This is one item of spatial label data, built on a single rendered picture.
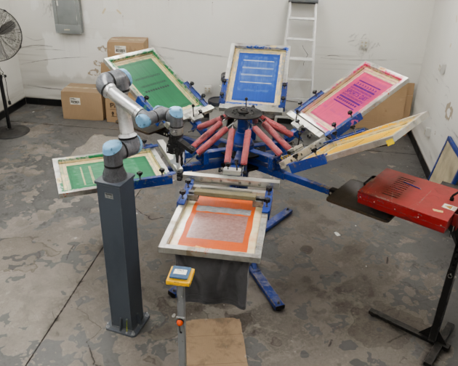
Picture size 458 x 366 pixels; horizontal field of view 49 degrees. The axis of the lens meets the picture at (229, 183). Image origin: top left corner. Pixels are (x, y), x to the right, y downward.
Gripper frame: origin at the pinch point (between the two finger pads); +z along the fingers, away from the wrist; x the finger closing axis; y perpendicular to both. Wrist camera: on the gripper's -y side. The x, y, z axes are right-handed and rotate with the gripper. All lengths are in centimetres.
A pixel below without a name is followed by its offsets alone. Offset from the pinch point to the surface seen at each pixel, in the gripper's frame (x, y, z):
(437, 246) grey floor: -191, -170, 136
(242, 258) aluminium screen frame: 22, -46, 39
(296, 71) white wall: -445, 30, 57
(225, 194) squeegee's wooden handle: -28.9, -17.3, 30.5
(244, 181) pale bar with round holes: -57, -22, 34
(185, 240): 14.0, -8.6, 40.7
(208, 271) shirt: 16, -24, 58
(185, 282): 50, -24, 41
